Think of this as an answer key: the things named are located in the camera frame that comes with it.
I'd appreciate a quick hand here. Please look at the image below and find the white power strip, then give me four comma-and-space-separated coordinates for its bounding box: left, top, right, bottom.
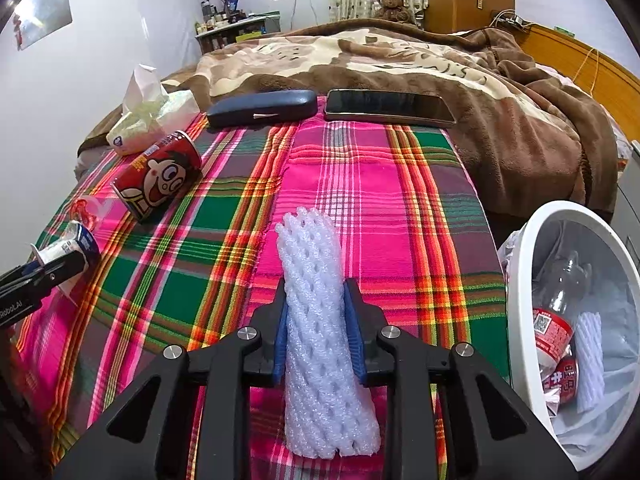
492, 9, 536, 31

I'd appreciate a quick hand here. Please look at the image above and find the white side table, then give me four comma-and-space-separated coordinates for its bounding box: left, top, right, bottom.
195, 12, 281, 56

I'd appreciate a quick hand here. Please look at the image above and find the wooden bed headboard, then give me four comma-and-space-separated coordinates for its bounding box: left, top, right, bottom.
520, 22, 640, 116

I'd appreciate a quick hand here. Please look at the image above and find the black smartphone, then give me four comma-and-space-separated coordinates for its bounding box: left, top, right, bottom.
323, 88, 458, 128

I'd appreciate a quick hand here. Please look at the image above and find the red clear plastic wrapper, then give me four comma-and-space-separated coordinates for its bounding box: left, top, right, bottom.
70, 195, 108, 231

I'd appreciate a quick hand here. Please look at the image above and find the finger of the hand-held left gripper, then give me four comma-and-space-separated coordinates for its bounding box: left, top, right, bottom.
0, 261, 40, 283
0, 251, 90, 306

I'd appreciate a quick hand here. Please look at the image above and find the clear bottle with red label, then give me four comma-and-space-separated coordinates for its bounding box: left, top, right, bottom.
531, 252, 593, 371

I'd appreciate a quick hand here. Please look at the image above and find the pink green plaid cloth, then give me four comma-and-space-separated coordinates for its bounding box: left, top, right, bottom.
15, 120, 511, 480

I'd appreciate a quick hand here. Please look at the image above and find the group of small jars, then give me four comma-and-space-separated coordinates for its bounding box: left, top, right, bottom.
195, 0, 261, 33

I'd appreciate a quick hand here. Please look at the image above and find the dark blue glasses case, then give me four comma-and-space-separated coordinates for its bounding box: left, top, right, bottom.
206, 89, 319, 129

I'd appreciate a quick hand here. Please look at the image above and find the white plastic trash bin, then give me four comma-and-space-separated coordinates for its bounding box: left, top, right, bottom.
500, 200, 640, 472

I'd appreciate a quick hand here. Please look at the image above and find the white foam fruit net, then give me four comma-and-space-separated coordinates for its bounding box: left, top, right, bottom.
572, 311, 606, 411
275, 205, 382, 459

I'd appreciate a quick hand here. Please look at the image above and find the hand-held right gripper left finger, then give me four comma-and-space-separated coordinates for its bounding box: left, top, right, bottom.
52, 280, 290, 480

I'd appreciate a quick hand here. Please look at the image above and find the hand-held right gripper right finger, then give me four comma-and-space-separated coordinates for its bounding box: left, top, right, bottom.
342, 277, 581, 480

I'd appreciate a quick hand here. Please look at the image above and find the red cartoon drink can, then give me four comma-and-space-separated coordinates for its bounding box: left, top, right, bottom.
542, 355, 581, 406
110, 130, 203, 224

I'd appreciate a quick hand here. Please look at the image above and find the soft tissue pack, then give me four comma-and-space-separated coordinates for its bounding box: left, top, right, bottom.
106, 64, 201, 157

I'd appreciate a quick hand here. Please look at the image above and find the brown teddy bear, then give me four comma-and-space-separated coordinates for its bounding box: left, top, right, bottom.
371, 0, 418, 26

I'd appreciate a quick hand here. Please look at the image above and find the clear plastic bin liner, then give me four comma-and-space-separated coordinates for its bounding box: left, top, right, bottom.
497, 230, 640, 456

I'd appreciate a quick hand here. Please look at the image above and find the wall poster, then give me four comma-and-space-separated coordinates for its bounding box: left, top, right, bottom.
11, 0, 73, 52

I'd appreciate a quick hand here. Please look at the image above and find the brown fleece blanket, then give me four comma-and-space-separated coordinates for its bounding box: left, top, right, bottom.
75, 17, 621, 221

